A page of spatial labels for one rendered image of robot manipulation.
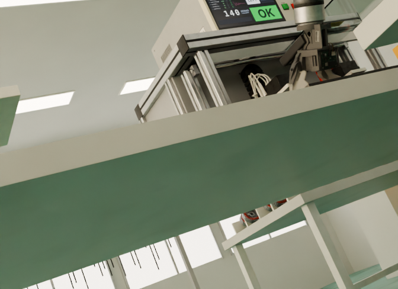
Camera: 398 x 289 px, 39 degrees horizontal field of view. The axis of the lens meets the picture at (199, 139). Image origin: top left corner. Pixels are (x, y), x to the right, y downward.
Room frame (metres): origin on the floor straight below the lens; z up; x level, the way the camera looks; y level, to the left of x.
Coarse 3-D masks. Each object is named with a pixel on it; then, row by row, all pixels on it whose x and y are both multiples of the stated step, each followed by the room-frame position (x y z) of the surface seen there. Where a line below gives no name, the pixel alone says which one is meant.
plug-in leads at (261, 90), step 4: (248, 76) 1.54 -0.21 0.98; (260, 76) 1.55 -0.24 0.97; (264, 76) 1.52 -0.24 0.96; (268, 76) 1.53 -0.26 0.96; (252, 80) 1.53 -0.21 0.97; (256, 80) 1.50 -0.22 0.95; (264, 80) 1.55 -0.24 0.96; (252, 84) 1.54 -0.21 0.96; (260, 84) 1.50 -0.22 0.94; (252, 88) 1.55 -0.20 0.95; (260, 88) 1.50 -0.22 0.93; (260, 92) 1.53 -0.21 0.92; (264, 92) 1.50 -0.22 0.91; (252, 96) 1.55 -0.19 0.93; (256, 96) 1.55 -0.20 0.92; (264, 96) 1.50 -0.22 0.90
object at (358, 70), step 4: (352, 60) 1.59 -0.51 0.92; (340, 64) 1.56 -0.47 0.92; (344, 64) 1.57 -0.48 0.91; (348, 64) 1.58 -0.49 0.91; (352, 64) 1.59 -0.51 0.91; (356, 64) 1.59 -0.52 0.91; (336, 68) 1.58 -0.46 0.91; (340, 68) 1.57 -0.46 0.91; (344, 68) 1.56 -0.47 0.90; (348, 68) 1.57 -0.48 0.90; (352, 68) 1.58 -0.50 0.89; (356, 68) 1.59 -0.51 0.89; (360, 68) 1.56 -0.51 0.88; (364, 68) 1.57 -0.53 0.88; (336, 72) 1.58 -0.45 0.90; (340, 72) 1.57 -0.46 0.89; (344, 72) 1.56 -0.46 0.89; (348, 72) 1.55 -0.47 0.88; (352, 72) 1.54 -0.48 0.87; (356, 72) 1.55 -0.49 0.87; (360, 72) 1.57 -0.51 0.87
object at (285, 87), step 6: (276, 78) 1.44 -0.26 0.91; (282, 78) 1.44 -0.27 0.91; (288, 78) 1.45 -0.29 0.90; (270, 84) 1.46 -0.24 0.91; (276, 84) 1.45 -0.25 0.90; (282, 84) 1.44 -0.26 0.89; (288, 84) 1.42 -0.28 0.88; (270, 90) 1.47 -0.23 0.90; (276, 90) 1.45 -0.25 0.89; (282, 90) 1.44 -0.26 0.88; (288, 90) 1.45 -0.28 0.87
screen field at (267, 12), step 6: (270, 6) 1.60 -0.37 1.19; (276, 6) 1.61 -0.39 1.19; (252, 12) 1.56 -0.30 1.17; (258, 12) 1.57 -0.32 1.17; (264, 12) 1.58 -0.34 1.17; (270, 12) 1.59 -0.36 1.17; (276, 12) 1.60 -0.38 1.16; (258, 18) 1.56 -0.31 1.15; (264, 18) 1.57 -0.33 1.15; (270, 18) 1.59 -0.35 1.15; (276, 18) 1.60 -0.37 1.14
